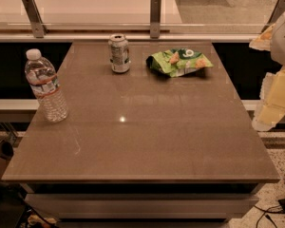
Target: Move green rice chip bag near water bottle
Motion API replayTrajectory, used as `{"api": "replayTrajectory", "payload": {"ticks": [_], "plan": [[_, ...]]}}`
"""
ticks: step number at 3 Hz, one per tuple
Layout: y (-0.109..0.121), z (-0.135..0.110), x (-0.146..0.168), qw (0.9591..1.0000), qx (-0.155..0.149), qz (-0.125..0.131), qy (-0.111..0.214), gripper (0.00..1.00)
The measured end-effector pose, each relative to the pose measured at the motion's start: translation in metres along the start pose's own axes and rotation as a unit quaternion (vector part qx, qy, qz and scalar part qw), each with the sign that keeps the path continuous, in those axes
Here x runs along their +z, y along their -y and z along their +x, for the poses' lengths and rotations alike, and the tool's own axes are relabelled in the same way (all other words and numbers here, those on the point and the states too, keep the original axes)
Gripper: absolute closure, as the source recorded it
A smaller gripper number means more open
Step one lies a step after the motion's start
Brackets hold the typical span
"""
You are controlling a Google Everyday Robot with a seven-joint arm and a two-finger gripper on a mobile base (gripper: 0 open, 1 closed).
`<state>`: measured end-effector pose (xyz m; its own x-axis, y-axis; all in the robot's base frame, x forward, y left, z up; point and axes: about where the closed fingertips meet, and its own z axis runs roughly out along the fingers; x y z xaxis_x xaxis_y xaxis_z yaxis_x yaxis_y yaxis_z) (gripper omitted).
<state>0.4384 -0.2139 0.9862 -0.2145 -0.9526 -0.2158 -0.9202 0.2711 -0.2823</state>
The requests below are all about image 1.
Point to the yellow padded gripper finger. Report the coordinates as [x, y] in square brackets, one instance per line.
[271, 107]

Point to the clear plastic water bottle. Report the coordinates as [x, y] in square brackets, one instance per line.
[43, 80]

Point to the green rice chip bag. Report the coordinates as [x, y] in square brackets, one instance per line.
[178, 62]

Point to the right metal railing bracket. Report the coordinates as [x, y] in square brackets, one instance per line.
[278, 10]

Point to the middle metal railing bracket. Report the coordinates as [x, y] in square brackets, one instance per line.
[155, 18]

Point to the left metal railing bracket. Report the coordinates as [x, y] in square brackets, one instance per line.
[38, 28]

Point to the glass railing panel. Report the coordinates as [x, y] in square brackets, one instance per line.
[218, 16]

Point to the silver soda can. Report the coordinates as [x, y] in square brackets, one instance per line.
[119, 53]

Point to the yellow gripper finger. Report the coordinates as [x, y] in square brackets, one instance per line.
[263, 41]

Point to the metal railing bracket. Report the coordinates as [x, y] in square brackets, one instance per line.
[38, 28]
[155, 18]
[278, 10]

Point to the brown box at left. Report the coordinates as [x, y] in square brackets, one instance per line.
[6, 153]

